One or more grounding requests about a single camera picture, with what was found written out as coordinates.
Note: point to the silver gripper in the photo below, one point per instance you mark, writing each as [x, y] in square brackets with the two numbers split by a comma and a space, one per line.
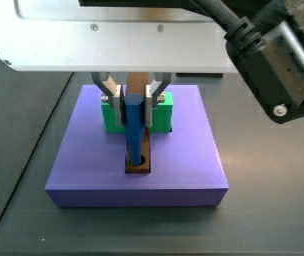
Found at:
[58, 35]

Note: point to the blue peg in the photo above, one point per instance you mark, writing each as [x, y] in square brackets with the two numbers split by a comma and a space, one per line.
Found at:
[134, 101]

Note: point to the purple base board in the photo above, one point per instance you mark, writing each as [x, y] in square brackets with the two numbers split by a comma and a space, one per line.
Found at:
[89, 176]

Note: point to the brown L-shaped block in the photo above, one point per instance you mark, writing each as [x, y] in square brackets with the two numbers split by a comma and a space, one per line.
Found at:
[137, 82]

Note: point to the dark grey slotted holder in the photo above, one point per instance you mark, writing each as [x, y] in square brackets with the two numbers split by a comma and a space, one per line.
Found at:
[201, 75]

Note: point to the right green block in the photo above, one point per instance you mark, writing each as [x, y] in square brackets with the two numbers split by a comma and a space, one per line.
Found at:
[162, 115]

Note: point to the green block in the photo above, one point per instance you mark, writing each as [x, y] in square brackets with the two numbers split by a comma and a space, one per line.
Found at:
[162, 115]
[113, 114]

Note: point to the left green block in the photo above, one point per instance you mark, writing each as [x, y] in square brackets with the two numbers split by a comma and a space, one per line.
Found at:
[113, 114]

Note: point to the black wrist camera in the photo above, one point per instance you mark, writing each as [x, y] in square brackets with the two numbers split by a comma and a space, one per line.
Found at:
[266, 48]

